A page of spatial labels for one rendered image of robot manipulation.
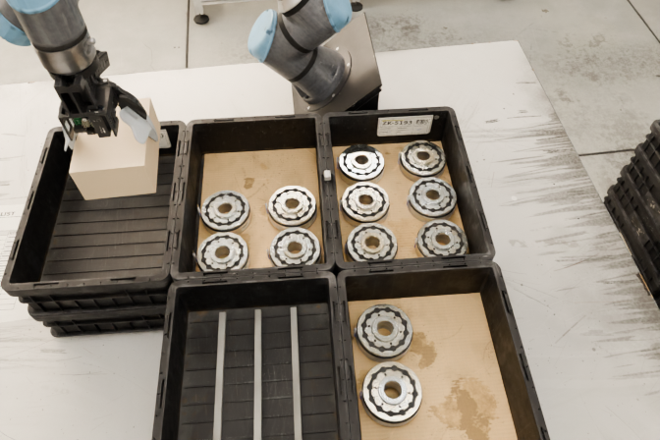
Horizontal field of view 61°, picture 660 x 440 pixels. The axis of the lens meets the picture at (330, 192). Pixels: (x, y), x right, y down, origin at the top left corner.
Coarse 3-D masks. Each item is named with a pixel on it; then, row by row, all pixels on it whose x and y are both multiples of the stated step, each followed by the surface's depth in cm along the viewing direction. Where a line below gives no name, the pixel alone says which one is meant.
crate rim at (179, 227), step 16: (192, 128) 122; (320, 128) 122; (320, 144) 120; (320, 160) 116; (320, 176) 114; (176, 224) 107; (176, 240) 104; (176, 256) 102; (176, 272) 100; (192, 272) 100; (208, 272) 100; (224, 272) 101; (240, 272) 100; (256, 272) 100; (272, 272) 100; (288, 272) 100
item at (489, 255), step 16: (336, 112) 124; (352, 112) 124; (368, 112) 124; (384, 112) 124; (400, 112) 124; (416, 112) 125; (432, 112) 125; (448, 112) 125; (464, 144) 119; (464, 160) 116; (336, 208) 109; (480, 208) 109; (336, 224) 108; (480, 224) 107; (336, 240) 104; (336, 256) 102; (432, 256) 102; (448, 256) 102; (464, 256) 103; (480, 256) 102
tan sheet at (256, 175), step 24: (216, 168) 128; (240, 168) 128; (264, 168) 128; (288, 168) 128; (312, 168) 128; (240, 192) 123; (264, 192) 123; (312, 192) 123; (264, 216) 120; (264, 240) 116; (264, 264) 113
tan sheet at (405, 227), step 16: (384, 144) 132; (400, 144) 132; (336, 160) 129; (384, 160) 129; (336, 176) 126; (384, 176) 126; (400, 176) 126; (448, 176) 126; (400, 192) 123; (400, 208) 121; (384, 224) 118; (400, 224) 118; (416, 224) 118; (400, 240) 116; (400, 256) 114; (416, 256) 114
